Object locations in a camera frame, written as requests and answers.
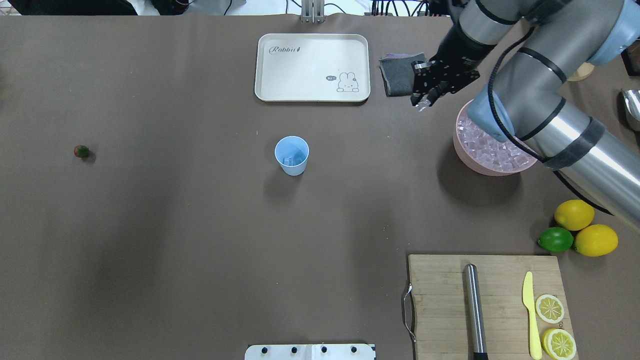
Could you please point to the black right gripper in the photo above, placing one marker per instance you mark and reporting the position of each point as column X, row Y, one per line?
column 458, row 53

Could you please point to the clear ice cubes pile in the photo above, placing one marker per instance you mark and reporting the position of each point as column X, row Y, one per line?
column 492, row 150

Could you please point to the ice cube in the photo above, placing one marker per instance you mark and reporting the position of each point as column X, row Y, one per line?
column 289, row 161

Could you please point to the red strawberry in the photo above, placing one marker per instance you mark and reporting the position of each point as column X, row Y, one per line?
column 82, row 152

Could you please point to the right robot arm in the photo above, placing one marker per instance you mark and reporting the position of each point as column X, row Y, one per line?
column 521, row 102

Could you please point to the light blue cup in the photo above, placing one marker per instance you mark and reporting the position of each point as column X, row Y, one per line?
column 292, row 146

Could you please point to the metal ice scoop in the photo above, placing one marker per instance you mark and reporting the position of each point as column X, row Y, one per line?
column 631, row 106

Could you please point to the grey folded cloth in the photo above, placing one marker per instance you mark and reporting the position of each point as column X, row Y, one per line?
column 398, row 73

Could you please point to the pink bowl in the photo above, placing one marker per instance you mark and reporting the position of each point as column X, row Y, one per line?
column 465, row 155

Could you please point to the cream rabbit tray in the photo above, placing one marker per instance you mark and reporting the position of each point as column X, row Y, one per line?
column 312, row 67

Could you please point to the wooden glass stand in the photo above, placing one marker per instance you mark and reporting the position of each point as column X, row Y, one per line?
column 582, row 72

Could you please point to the yellow lemon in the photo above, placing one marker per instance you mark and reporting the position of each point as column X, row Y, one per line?
column 596, row 240
column 574, row 215

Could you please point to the green lime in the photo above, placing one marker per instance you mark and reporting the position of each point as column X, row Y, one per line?
column 556, row 240

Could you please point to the yellow plastic knife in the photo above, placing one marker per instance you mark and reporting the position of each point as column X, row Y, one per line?
column 527, row 296

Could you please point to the wooden cutting board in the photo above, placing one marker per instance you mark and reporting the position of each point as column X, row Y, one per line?
column 442, row 325

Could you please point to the steel muddler rod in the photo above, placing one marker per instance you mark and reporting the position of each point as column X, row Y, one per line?
column 474, row 306

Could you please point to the lemon slice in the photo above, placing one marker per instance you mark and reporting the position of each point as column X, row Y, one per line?
column 559, row 344
column 550, row 308

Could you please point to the aluminium frame post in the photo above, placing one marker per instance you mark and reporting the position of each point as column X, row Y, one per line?
column 312, row 11

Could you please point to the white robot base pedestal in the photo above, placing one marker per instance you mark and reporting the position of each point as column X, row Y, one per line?
column 319, row 351

